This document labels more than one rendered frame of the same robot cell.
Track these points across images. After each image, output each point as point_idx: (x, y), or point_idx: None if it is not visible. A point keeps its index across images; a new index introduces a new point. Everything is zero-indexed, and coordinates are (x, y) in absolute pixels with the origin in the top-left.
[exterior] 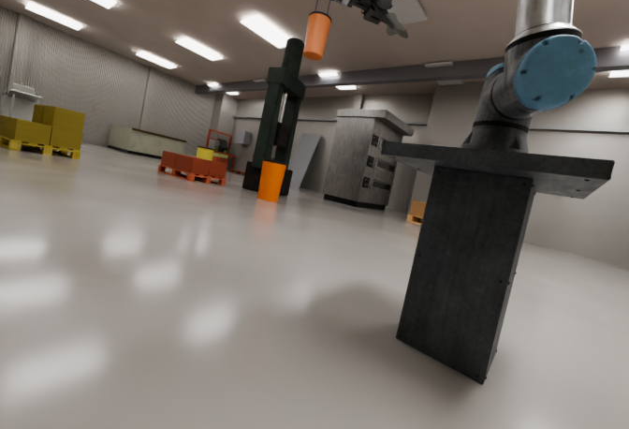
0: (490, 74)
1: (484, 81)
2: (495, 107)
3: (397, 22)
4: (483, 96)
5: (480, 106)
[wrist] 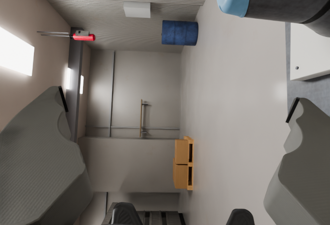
0: None
1: (248, 2)
2: None
3: (315, 143)
4: None
5: None
